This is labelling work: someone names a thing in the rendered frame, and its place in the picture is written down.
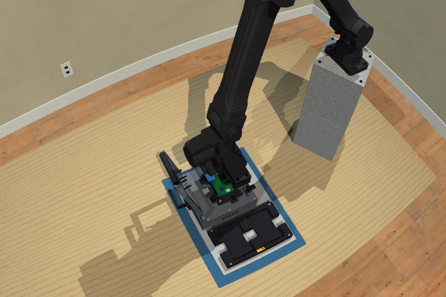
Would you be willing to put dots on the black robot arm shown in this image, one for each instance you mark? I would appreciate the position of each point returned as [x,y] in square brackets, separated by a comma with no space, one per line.
[226,113]

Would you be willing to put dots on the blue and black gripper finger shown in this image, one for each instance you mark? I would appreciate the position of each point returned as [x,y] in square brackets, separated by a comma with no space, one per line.
[209,178]

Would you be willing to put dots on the green circuit board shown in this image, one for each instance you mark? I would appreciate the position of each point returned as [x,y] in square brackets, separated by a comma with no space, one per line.
[222,184]

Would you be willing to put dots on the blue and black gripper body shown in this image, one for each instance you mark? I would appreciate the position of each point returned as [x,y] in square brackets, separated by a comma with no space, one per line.
[208,168]

